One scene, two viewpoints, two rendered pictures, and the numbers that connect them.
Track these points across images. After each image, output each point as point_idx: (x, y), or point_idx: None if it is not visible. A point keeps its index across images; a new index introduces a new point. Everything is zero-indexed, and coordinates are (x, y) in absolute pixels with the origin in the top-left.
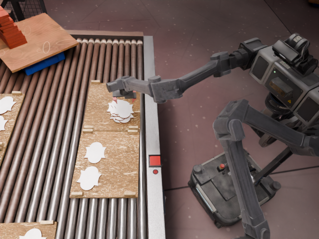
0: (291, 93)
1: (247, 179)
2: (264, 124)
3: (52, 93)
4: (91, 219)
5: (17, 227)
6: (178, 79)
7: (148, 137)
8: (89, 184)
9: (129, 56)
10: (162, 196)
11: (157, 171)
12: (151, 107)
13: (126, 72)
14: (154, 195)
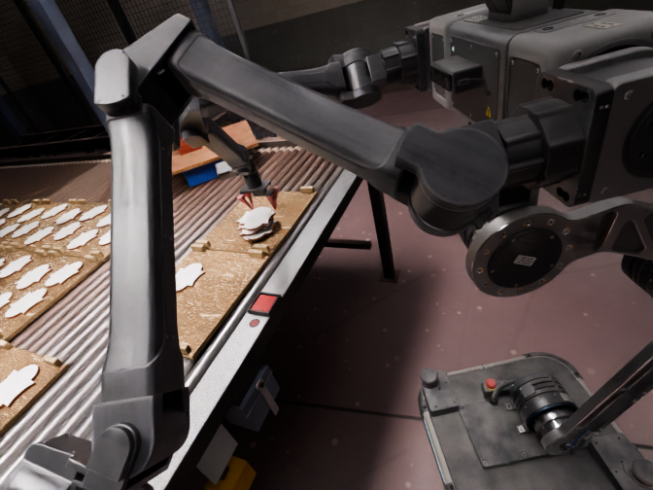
0: (479, 79)
1: (130, 238)
2: (245, 88)
3: (199, 205)
4: None
5: (25, 358)
6: None
7: (280, 267)
8: None
9: (328, 161)
10: (236, 368)
11: (257, 323)
12: (315, 225)
13: (309, 180)
14: (223, 363)
